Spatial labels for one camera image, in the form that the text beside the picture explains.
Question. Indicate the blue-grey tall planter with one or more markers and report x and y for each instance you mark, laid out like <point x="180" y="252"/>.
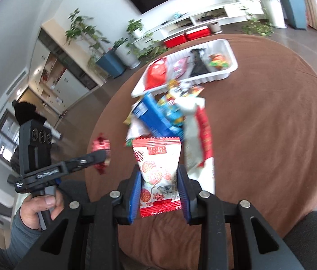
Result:
<point x="296" y="13"/>

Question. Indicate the blue roll cake package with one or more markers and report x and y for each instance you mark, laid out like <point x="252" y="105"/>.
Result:
<point x="148" y="112"/>

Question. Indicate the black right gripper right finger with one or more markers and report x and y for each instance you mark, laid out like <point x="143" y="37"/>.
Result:
<point x="188" y="192"/>

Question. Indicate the brown tablecloth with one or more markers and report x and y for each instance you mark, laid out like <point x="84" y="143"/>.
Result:
<point x="263" y="121"/>

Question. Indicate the white red floral snack packet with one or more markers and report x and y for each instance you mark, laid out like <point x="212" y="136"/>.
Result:
<point x="158" y="160"/>

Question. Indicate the red crinkle-edge snack packet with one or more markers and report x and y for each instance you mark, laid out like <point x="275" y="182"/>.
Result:
<point x="100" y="146"/>

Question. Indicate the white tv console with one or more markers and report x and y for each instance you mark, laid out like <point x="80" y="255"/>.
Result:
<point x="224" y="14"/>

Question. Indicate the red storage box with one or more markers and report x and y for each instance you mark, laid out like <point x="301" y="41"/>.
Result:
<point x="197" y="33"/>
<point x="175" y="41"/>

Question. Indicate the wooden white cabinet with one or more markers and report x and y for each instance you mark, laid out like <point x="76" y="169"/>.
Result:
<point x="59" y="71"/>

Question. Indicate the blue square planter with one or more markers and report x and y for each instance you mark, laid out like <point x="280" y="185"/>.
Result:
<point x="111" y="63"/>

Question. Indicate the orange snack packet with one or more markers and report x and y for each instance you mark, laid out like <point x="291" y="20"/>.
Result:
<point x="218" y="61"/>

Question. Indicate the white red long snack package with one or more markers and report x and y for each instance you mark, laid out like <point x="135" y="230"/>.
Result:
<point x="198" y="143"/>

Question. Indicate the yellow snack packet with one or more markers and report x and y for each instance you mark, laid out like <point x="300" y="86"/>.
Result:
<point x="128" y="119"/>

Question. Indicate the white plastic tray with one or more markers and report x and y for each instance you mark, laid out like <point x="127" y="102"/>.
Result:
<point x="206" y="62"/>

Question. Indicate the black office chair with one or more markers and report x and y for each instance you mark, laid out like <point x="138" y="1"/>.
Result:
<point x="302" y="240"/>

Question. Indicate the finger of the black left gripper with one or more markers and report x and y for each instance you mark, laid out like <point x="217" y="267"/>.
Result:
<point x="79" y="163"/>

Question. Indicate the red storage box right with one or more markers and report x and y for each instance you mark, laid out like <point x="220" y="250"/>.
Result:
<point x="197" y="33"/>

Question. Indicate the left hand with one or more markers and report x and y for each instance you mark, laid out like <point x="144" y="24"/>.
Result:
<point x="33" y="205"/>

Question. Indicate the cartoon face snack packet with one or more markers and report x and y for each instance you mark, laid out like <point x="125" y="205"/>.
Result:
<point x="182" y="89"/>

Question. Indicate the white ribbed planter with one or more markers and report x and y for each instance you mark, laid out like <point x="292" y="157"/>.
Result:
<point x="125" y="53"/>

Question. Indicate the black snack package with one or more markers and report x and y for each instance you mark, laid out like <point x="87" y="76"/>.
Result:
<point x="199" y="67"/>

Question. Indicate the light blue snack packet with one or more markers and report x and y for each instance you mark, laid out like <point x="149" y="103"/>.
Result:
<point x="170" y="110"/>

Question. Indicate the small round pot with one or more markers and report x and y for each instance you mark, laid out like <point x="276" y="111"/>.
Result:
<point x="215" y="28"/>

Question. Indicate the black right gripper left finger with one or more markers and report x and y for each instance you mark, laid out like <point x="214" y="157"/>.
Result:
<point x="130" y="190"/>

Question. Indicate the red chip bag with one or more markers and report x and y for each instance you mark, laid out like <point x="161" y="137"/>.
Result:
<point x="157" y="73"/>

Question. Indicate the pink snack packet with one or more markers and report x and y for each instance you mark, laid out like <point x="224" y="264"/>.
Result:
<point x="180" y="67"/>

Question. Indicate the white tall planter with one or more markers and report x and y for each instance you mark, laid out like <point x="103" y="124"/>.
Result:
<point x="273" y="9"/>

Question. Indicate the red storage box left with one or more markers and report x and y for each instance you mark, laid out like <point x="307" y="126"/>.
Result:
<point x="175" y="41"/>

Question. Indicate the grey sleeved left forearm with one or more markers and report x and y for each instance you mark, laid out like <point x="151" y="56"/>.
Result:
<point x="25" y="231"/>

